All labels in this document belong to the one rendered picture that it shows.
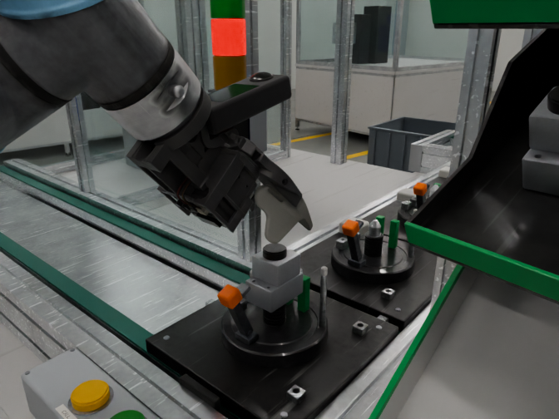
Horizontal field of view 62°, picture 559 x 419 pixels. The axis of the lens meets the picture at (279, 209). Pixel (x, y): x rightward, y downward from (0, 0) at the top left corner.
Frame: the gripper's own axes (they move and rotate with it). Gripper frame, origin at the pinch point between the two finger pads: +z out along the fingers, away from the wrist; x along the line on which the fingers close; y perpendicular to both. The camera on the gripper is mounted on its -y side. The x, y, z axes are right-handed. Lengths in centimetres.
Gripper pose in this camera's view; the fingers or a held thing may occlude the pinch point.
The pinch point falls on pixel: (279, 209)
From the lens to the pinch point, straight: 55.6
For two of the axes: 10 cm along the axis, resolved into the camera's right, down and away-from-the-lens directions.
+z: 4.3, 5.1, 7.4
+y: -4.8, 8.2, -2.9
